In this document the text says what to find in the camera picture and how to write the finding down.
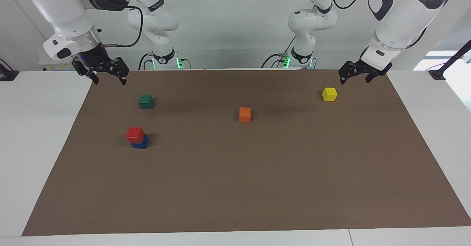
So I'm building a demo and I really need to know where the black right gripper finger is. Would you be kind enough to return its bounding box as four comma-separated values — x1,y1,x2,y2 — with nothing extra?
72,60,100,85
111,56,130,86

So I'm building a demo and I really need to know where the red wooden block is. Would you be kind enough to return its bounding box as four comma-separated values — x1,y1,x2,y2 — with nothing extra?
126,126,145,145

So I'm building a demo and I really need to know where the yellow wooden block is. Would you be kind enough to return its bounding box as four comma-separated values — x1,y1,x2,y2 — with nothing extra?
322,87,338,102

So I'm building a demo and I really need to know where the green wooden block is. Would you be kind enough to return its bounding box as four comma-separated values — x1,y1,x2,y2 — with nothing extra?
138,94,155,110

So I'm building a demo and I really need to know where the blue wooden block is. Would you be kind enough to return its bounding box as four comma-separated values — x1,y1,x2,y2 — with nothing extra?
131,134,149,150

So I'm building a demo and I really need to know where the black table clamp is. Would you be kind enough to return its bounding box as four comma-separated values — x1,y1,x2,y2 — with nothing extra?
0,58,20,82

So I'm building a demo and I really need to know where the black clamp stand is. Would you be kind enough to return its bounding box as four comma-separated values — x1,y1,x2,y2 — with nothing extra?
428,39,471,81

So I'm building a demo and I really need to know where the brown table mat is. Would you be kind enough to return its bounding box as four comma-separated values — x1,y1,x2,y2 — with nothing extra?
21,69,471,236

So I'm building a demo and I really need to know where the white wall socket box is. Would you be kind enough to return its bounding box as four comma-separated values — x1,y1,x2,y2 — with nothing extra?
38,57,76,72

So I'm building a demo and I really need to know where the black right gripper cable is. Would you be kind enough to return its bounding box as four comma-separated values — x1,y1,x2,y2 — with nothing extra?
99,5,144,49

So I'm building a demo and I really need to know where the black right arm base cable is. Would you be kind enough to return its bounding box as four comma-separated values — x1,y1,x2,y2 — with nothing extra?
138,53,193,70

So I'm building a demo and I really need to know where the black arm base cable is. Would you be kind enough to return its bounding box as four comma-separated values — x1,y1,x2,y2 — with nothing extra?
138,53,193,70
261,36,297,69

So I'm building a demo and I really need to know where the black left arm base cable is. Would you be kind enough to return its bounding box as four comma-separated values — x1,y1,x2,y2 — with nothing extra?
261,36,297,69

